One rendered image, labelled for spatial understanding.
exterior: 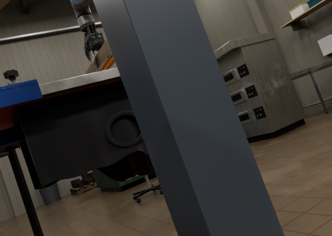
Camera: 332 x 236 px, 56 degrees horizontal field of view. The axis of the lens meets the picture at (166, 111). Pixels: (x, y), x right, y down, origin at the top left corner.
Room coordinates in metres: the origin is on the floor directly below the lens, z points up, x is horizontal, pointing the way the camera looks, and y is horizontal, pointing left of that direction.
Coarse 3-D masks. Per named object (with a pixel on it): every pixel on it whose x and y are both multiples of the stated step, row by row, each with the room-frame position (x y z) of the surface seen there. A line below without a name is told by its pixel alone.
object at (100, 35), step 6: (84, 24) 1.43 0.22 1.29; (90, 24) 1.41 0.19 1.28; (84, 30) 1.46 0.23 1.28; (90, 30) 1.43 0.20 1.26; (90, 36) 1.41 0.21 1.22; (96, 36) 1.42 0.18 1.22; (102, 36) 1.43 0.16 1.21; (90, 42) 1.40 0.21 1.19; (96, 42) 1.41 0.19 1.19; (102, 42) 1.43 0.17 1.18; (90, 48) 1.45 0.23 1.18; (96, 48) 1.47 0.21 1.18
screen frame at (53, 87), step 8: (96, 72) 1.16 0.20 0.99; (104, 72) 1.17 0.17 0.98; (112, 72) 1.19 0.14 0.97; (64, 80) 1.10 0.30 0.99; (72, 80) 1.11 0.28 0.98; (80, 80) 1.13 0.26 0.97; (88, 80) 1.14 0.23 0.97; (96, 80) 1.16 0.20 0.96; (104, 80) 1.17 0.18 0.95; (112, 80) 1.22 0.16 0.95; (40, 88) 1.06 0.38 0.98; (48, 88) 1.07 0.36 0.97; (56, 88) 1.08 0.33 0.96; (64, 88) 1.10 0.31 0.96; (72, 88) 1.11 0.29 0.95; (80, 88) 1.16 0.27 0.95
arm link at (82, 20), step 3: (84, 15) 1.42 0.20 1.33; (87, 15) 1.43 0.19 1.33; (90, 15) 1.44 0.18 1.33; (78, 18) 1.43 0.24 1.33; (81, 18) 1.42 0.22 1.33; (84, 18) 1.42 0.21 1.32; (87, 18) 1.43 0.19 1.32; (90, 18) 1.44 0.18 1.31; (78, 21) 1.44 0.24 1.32; (81, 21) 1.43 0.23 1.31; (84, 21) 1.42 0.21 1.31; (87, 21) 1.42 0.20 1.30; (90, 21) 1.43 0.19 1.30; (93, 21) 1.45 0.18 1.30; (81, 24) 1.43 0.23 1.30
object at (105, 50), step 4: (104, 44) 1.32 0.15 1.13; (108, 44) 1.30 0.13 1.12; (100, 48) 1.37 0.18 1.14; (104, 48) 1.33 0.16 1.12; (108, 48) 1.30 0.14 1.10; (100, 52) 1.38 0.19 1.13; (104, 52) 1.35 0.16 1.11; (108, 52) 1.31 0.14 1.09; (96, 56) 1.44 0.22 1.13; (100, 56) 1.40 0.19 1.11; (104, 56) 1.36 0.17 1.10; (96, 60) 1.46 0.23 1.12; (100, 60) 1.41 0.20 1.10; (88, 68) 1.59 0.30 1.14; (92, 68) 1.54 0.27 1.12; (88, 72) 1.61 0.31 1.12; (92, 72) 1.56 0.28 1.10
